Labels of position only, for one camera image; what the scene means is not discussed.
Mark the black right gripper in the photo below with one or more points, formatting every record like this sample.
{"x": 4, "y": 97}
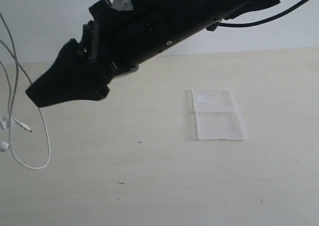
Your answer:
{"x": 125, "y": 33}

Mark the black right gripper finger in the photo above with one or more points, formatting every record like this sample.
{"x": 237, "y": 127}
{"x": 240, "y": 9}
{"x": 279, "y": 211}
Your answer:
{"x": 72, "y": 77}

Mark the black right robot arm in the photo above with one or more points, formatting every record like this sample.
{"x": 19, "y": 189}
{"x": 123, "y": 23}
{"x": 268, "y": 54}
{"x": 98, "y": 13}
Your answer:
{"x": 123, "y": 34}

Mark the clear plastic open case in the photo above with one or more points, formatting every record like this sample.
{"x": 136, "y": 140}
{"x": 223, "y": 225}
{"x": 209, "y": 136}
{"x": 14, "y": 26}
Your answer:
{"x": 213, "y": 115}

